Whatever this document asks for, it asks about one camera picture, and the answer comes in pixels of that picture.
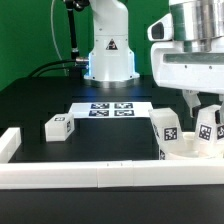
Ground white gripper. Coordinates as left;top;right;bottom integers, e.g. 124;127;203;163
147;14;224;124

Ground white round stool seat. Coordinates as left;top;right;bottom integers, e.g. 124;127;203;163
159;132;223;160

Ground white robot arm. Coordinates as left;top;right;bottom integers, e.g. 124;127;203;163
85;0;224;123

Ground white U-shaped fence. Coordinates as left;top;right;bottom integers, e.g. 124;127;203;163
0;128;224;189

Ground white marker sheet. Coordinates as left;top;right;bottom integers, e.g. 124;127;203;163
69;102;153;118

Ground white cable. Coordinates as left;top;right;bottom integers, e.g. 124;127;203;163
50;0;70;78

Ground black cables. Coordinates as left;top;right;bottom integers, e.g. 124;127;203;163
27;59;89;79

